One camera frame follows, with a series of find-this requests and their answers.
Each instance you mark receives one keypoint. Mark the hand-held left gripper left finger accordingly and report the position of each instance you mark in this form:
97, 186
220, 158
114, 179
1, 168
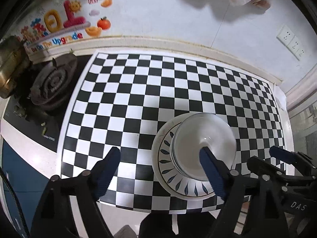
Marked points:
107, 171

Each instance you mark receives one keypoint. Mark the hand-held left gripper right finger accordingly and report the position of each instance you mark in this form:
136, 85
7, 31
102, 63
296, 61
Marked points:
213, 173

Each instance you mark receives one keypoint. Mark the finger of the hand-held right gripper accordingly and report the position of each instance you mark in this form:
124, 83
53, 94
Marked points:
283, 153
262, 164

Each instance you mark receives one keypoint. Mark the large white plate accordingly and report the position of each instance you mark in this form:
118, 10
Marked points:
158, 138

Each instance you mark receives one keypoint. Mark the blue cabinet door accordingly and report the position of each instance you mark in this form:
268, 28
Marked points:
17, 176

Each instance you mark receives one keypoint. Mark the black and white checkered mat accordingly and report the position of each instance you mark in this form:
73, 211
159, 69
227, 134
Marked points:
138, 84

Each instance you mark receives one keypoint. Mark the gas stove burner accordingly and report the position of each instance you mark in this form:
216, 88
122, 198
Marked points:
27, 121
53, 81

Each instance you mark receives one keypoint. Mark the brass pot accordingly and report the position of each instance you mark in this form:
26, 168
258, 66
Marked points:
12, 64

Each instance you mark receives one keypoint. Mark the white wall socket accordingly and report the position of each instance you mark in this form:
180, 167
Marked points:
284, 35
294, 44
300, 53

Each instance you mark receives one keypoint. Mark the colourful wall sticker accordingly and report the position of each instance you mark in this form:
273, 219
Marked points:
71, 17

